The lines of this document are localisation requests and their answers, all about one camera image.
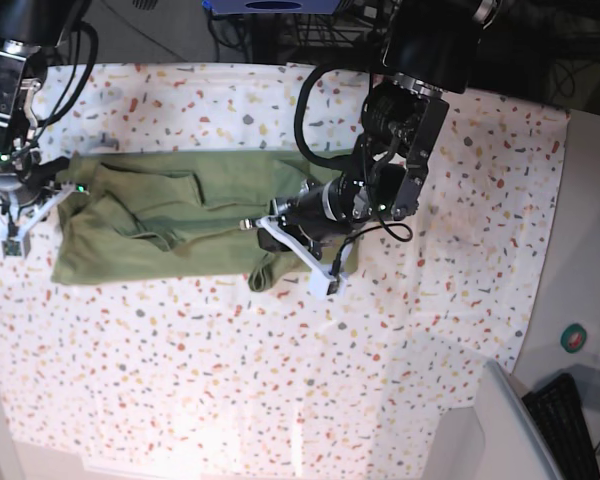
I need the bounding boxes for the green t-shirt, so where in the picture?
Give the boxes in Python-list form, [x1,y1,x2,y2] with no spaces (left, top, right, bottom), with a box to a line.
[52,151,337,293]

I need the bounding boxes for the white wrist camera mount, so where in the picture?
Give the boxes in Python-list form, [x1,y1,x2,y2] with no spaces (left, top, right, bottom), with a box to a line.
[0,182,89,258]
[240,216,354,299]

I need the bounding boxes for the black keyboard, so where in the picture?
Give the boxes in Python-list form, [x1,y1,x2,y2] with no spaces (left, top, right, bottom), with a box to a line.
[522,373,600,480]

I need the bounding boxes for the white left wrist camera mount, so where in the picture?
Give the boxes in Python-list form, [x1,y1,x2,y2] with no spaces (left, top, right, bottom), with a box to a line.
[240,216,354,299]

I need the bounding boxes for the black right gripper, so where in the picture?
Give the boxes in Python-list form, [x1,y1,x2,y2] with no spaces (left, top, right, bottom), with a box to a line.
[0,154,70,205]

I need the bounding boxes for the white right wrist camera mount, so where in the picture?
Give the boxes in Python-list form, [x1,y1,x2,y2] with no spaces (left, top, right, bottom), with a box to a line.
[0,182,89,258]

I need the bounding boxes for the terrazzo pattern tablecloth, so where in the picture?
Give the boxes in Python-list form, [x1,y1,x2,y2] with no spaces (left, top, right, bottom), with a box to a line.
[0,90,570,479]

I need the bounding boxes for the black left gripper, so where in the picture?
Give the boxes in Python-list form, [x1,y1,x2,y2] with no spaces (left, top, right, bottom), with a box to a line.
[257,177,372,255]

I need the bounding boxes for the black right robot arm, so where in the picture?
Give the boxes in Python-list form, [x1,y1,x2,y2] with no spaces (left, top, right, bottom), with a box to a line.
[0,1,99,207]

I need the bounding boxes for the green tape roll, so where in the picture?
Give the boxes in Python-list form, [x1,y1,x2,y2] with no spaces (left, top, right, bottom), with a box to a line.
[560,323,588,354]

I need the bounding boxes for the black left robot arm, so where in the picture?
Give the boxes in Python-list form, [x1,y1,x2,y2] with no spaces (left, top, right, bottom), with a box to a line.
[257,1,501,255]

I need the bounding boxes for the grey monitor edge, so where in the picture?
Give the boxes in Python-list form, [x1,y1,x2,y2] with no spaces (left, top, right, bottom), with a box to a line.
[474,361,563,480]

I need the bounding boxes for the blue box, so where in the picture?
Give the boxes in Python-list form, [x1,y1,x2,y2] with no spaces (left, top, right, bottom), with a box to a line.
[202,0,353,15]

